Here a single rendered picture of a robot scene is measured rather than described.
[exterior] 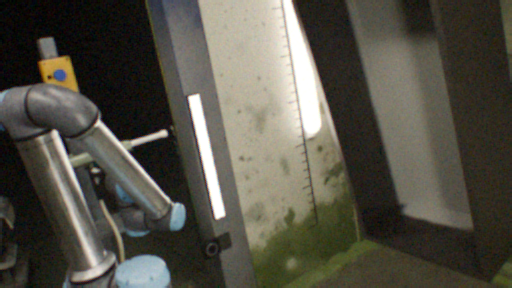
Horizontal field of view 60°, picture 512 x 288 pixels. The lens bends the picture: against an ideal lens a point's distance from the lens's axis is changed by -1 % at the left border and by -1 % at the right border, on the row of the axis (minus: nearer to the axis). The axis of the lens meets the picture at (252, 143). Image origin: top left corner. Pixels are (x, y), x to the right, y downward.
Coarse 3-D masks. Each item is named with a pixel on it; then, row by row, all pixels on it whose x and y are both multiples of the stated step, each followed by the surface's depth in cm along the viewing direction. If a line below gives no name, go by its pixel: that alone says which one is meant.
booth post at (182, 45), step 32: (160, 0) 196; (192, 0) 203; (160, 32) 205; (192, 32) 205; (160, 64) 216; (192, 64) 207; (192, 128) 210; (192, 160) 219; (224, 160) 222; (192, 192) 230; (224, 192) 224; (224, 224) 226; (224, 256) 228
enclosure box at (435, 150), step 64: (320, 0) 180; (384, 0) 181; (448, 0) 130; (320, 64) 184; (384, 64) 197; (448, 64) 134; (384, 128) 213; (448, 128) 188; (384, 192) 219; (448, 192) 206; (448, 256) 184
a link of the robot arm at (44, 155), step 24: (0, 96) 117; (24, 96) 112; (0, 120) 116; (24, 120) 114; (24, 144) 117; (48, 144) 120; (48, 168) 121; (48, 192) 123; (72, 192) 126; (48, 216) 127; (72, 216) 126; (72, 240) 128; (96, 240) 133; (72, 264) 132; (96, 264) 133
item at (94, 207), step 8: (40, 40) 187; (48, 40) 189; (40, 48) 189; (48, 48) 189; (72, 144) 199; (72, 152) 200; (80, 152) 202; (80, 168) 202; (80, 176) 203; (88, 176) 205; (80, 184) 206; (88, 184) 205; (88, 192) 206; (88, 200) 206; (96, 200) 208; (88, 208) 207; (96, 208) 209; (96, 216) 209; (104, 216) 211; (104, 240) 212; (104, 248) 213; (112, 248) 215
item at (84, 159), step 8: (152, 136) 203; (160, 136) 206; (120, 144) 194; (128, 144) 196; (136, 144) 200; (72, 160) 183; (80, 160) 185; (88, 160) 187; (88, 168) 188; (96, 184) 190; (96, 192) 191
